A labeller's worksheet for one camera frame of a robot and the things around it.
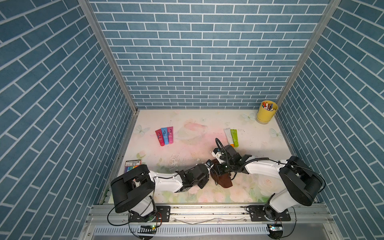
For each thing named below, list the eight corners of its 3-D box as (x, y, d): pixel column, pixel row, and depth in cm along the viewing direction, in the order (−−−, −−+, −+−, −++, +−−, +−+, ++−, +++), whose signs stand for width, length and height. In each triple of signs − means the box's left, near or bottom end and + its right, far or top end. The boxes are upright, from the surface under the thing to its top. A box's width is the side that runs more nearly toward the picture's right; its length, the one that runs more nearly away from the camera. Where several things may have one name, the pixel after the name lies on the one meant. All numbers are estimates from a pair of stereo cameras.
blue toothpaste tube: (163, 145, 102) (162, 143, 100) (161, 130, 110) (161, 128, 108) (169, 143, 103) (168, 141, 101) (167, 129, 111) (166, 127, 109)
